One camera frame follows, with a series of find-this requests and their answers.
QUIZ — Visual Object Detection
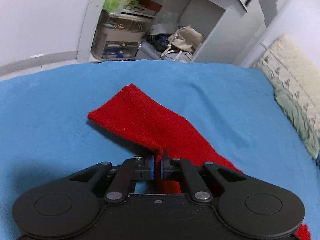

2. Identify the red knit garment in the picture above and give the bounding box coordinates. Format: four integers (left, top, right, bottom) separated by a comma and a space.
87, 83, 311, 240

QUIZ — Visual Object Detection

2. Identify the blue bed sheet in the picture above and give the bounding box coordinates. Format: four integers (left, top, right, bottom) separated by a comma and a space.
1, 60, 319, 239

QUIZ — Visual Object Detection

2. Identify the beige bag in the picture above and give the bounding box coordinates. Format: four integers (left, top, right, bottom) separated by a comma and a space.
159, 26, 204, 63

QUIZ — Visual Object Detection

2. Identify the clear plastic drawer organizer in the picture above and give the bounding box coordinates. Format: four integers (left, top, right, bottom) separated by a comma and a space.
91, 10, 155, 61

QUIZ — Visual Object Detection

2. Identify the green pillow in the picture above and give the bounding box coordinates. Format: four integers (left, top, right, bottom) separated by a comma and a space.
274, 87, 319, 160

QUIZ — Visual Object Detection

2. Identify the cream quilted headboard cover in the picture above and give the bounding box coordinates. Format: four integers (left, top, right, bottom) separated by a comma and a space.
253, 35, 320, 135

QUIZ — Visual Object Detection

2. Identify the white desk shelf unit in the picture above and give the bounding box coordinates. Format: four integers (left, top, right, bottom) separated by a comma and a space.
76, 0, 303, 65

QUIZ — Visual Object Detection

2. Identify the green plastic bag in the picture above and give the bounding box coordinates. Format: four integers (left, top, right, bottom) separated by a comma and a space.
103, 0, 128, 15

